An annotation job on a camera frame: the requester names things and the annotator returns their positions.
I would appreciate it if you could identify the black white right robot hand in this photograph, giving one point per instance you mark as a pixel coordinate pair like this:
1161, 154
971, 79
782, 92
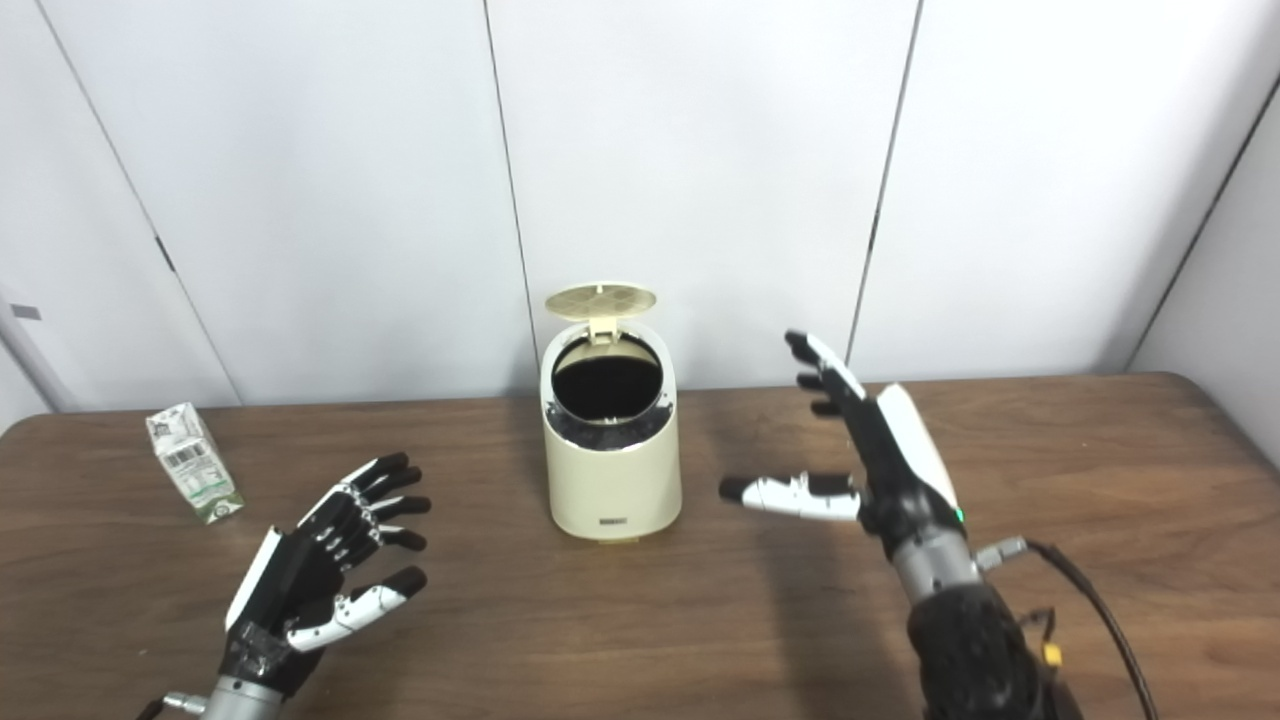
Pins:
900, 470

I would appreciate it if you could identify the small gray wall tag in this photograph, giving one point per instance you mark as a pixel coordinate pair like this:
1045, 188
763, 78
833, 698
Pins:
26, 312

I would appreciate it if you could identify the green white milk carton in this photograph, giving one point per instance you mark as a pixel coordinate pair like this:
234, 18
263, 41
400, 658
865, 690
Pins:
195, 465

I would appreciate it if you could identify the round cream bin lid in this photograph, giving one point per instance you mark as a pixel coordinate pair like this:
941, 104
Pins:
600, 300

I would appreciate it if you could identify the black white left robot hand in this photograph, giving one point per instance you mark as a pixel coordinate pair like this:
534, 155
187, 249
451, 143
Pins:
285, 590

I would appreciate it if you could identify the cream-colored bin body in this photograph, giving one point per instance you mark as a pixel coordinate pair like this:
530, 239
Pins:
612, 485

